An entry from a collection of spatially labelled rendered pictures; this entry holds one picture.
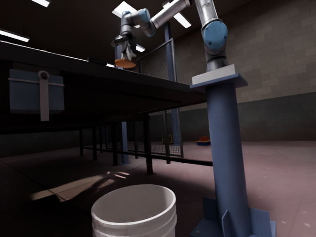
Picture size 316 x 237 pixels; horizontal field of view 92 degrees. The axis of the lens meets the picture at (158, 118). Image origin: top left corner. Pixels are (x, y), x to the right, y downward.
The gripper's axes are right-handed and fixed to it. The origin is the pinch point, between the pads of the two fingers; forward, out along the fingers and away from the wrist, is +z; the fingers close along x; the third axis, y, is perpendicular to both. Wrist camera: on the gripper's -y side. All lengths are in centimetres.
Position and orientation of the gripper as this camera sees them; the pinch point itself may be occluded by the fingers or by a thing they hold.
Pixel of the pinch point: (125, 63)
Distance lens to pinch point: 107.8
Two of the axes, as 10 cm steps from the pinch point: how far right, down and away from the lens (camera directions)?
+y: 7.8, 0.2, 6.2
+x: -6.2, 1.0, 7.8
